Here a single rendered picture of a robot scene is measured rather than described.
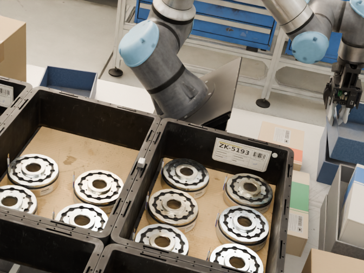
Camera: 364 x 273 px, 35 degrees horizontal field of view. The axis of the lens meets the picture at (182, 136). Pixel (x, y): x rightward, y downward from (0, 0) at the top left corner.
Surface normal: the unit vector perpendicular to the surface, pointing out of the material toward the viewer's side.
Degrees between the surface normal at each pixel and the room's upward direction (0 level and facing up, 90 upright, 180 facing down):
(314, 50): 97
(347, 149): 90
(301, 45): 97
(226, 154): 90
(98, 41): 0
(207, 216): 0
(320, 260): 0
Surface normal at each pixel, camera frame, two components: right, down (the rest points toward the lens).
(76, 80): -0.02, 0.58
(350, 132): 0.17, -0.79
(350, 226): -0.33, 0.51
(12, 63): 0.96, 0.26
